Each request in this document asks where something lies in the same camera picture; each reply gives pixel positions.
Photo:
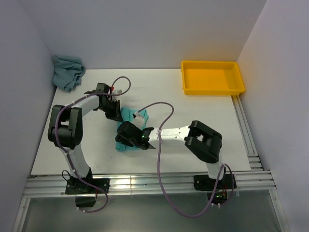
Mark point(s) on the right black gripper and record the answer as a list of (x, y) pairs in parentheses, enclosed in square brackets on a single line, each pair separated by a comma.
[(121, 138)]

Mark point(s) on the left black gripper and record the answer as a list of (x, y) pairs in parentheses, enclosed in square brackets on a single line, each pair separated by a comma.
[(116, 115)]

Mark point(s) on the teal green t-shirt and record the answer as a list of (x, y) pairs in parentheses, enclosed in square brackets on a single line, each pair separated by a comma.
[(127, 115)]

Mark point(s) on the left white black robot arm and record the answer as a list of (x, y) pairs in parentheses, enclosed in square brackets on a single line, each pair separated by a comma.
[(65, 131)]

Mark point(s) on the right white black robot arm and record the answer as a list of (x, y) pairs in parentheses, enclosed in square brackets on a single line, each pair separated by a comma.
[(204, 142)]

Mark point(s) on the crumpled grey-blue t-shirt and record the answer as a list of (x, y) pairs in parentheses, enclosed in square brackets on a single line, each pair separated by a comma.
[(68, 72)]

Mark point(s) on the yellow plastic tray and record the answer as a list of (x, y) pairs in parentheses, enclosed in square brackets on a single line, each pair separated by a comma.
[(211, 78)]

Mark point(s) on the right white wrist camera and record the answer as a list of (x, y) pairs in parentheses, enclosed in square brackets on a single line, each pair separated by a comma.
[(138, 120)]

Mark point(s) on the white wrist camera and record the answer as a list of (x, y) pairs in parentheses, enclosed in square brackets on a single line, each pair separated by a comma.
[(117, 92), (138, 120)]

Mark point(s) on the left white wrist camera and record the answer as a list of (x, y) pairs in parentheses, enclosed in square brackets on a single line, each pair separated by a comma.
[(117, 92)]

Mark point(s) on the aluminium front rail frame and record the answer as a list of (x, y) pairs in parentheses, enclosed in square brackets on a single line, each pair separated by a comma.
[(143, 184)]

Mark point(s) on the aluminium right side rail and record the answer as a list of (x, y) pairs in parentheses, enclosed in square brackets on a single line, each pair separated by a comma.
[(246, 128)]

